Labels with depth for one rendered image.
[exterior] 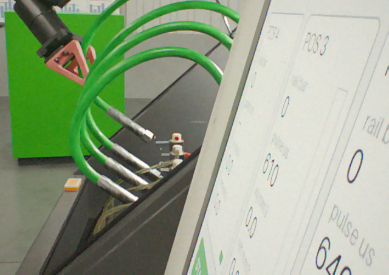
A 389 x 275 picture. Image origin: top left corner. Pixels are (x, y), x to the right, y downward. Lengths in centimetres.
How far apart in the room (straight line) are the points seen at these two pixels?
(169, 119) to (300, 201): 103
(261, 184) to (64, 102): 400
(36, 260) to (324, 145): 74
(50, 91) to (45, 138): 41
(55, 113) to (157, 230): 370
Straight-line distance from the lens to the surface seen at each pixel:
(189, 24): 71
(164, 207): 57
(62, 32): 86
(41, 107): 424
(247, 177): 28
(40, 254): 91
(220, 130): 44
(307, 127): 21
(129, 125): 89
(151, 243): 59
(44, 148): 433
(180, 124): 122
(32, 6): 92
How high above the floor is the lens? 137
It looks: 14 degrees down
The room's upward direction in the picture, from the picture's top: 2 degrees clockwise
